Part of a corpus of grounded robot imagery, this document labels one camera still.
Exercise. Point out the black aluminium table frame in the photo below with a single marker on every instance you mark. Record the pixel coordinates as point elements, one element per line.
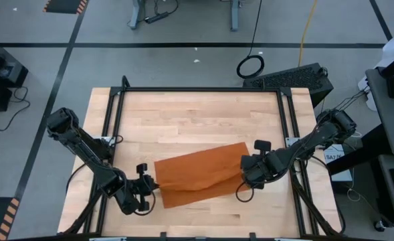
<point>200,89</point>

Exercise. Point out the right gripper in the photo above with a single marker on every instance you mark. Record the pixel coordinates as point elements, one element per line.
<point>272,164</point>

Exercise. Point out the black power strip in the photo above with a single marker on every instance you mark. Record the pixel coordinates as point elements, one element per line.
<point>156,17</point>

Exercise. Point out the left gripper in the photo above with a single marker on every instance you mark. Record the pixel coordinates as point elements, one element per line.
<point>140,188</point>

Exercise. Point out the orange cloth towel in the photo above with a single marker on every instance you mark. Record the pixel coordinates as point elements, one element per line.
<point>196,174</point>

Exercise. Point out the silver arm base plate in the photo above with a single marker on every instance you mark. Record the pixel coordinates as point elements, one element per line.
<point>105,140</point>
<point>292,141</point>

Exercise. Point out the black desk beam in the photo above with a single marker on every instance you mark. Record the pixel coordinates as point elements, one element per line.
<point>357,150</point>

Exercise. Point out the grey desk leg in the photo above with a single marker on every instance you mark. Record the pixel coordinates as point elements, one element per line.
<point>235,15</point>
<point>135,15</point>

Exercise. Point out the black perforated computer case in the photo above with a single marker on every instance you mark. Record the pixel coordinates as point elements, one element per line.
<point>288,82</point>

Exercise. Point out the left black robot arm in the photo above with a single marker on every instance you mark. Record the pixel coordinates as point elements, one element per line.
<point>86,150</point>

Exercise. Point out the black caster wheel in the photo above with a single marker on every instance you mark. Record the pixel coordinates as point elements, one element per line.
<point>379,226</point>

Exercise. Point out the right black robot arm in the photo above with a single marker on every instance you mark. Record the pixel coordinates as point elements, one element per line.
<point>317,137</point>

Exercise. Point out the yellow white plug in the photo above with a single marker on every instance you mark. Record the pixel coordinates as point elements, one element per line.
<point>358,134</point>

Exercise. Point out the white labelled box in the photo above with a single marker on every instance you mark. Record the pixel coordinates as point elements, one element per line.
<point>333,155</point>

